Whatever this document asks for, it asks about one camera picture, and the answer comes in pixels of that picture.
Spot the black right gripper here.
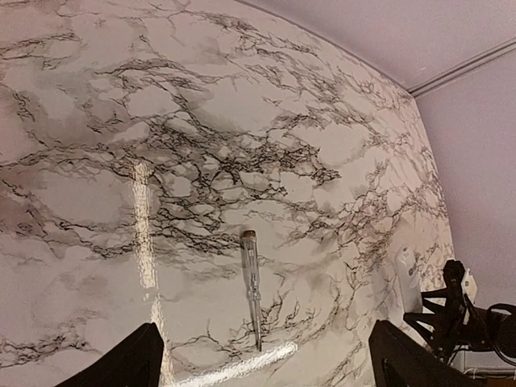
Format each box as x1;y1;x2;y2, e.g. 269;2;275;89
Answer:
403;289;515;359

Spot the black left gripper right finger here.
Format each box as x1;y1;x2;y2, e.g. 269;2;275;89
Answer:
368;320;480;387

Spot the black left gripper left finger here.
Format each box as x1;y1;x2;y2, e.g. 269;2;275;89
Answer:
57;322;164;387

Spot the white remote control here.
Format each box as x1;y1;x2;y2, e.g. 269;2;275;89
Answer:
395;246;422;313

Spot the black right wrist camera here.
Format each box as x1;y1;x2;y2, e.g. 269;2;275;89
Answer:
443;260;478;304

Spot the clear handle tester screwdriver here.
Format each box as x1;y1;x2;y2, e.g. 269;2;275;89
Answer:
241;230;263;352

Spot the right aluminium frame post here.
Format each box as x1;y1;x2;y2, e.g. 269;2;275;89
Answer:
407;37;515;98

